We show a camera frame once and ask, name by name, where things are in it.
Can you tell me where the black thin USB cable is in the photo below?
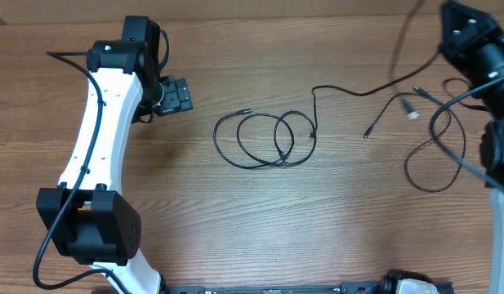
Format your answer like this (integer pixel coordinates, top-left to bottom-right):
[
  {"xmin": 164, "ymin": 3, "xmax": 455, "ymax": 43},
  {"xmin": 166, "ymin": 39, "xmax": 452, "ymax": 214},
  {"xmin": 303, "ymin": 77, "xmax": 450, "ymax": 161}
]
[{"xmin": 363, "ymin": 85, "xmax": 468, "ymax": 194}]

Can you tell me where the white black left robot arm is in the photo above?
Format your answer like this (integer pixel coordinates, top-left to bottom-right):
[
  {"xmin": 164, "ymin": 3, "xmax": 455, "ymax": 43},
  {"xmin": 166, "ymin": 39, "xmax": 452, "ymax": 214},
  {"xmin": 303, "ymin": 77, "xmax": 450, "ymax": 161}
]
[{"xmin": 32, "ymin": 37, "xmax": 193, "ymax": 293}]

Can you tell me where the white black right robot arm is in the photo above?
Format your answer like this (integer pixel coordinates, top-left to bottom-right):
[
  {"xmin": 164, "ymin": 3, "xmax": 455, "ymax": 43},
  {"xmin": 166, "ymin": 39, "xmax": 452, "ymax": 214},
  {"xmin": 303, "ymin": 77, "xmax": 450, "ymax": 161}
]
[{"xmin": 429, "ymin": 1, "xmax": 504, "ymax": 293}]

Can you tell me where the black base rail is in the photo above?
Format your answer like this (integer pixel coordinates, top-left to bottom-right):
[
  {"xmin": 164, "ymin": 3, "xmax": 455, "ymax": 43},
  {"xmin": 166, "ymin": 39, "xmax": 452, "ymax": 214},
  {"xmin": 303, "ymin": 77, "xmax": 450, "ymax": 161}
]
[{"xmin": 167, "ymin": 281, "xmax": 380, "ymax": 294}]

